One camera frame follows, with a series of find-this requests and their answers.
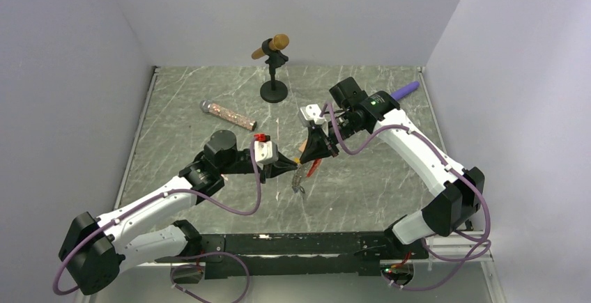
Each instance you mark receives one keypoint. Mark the purple microphone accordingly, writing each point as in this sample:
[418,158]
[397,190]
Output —
[404,91]

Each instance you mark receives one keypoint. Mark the wooden block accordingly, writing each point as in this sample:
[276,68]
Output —
[302,147]

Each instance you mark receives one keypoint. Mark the gold microphone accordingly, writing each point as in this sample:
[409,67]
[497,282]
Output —
[274,44]

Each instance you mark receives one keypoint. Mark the black microphone stand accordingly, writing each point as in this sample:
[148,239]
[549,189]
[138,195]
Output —
[274,91]

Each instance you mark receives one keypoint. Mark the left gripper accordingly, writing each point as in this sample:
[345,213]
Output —
[281,166]

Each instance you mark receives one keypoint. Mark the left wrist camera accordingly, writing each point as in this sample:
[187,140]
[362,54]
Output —
[265,150]

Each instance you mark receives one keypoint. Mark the glitter microphone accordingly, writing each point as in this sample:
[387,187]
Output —
[212,108]

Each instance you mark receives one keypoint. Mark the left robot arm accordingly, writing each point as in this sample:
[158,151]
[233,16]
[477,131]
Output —
[97,249]

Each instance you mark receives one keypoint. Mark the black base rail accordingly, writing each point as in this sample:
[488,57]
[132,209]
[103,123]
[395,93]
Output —
[363,253]

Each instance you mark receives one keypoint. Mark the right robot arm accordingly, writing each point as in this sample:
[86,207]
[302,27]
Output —
[456,191]

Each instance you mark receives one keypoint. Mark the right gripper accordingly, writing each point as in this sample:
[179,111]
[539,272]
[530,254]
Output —
[319,145]

